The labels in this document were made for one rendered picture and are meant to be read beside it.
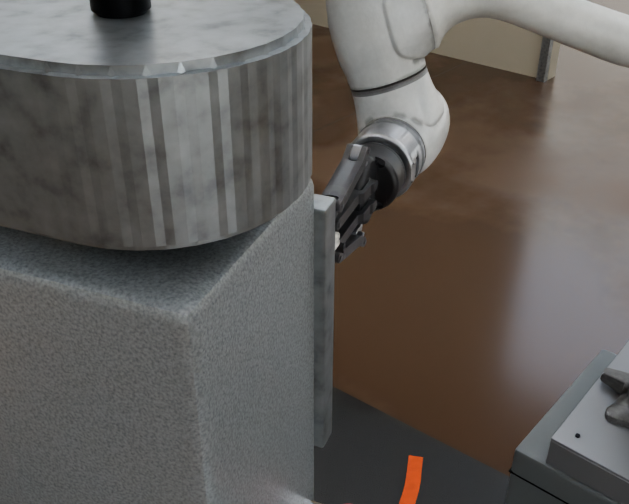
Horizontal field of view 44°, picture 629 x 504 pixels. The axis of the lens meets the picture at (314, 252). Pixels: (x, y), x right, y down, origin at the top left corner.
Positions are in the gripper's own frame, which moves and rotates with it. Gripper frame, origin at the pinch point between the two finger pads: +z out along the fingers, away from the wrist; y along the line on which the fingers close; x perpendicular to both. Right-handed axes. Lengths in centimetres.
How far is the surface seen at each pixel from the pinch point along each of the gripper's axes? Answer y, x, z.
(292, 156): -19.2, -5.8, 18.1
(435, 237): 146, 40, -253
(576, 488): 68, -32, -45
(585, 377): 67, -31, -75
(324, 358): 7.2, -3.9, 6.9
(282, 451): 12.3, -2.9, 15.0
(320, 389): 11.1, -3.5, 7.1
